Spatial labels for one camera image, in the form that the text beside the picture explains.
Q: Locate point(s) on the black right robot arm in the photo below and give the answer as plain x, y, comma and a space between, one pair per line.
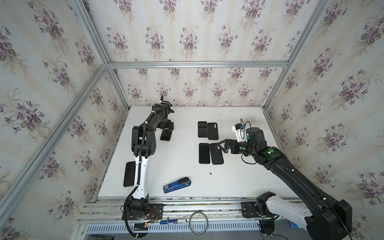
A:
323, 217

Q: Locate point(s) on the blue black stapler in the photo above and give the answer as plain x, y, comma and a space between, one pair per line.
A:
179, 184

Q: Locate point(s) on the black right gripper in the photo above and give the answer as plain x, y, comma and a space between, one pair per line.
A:
231, 146

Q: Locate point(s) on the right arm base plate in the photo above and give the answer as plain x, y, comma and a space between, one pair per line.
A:
251, 210

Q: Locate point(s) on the blue marker pen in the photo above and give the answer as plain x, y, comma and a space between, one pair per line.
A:
173, 221

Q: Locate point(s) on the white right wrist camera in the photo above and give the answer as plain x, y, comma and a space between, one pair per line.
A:
239, 130

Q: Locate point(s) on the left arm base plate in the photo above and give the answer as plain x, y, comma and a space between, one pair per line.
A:
155, 213

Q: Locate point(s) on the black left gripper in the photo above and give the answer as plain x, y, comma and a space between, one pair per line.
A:
167, 125

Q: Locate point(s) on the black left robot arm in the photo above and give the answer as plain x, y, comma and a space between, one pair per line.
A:
143, 146

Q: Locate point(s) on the aluminium mounting rail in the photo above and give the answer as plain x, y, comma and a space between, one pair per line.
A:
110, 211

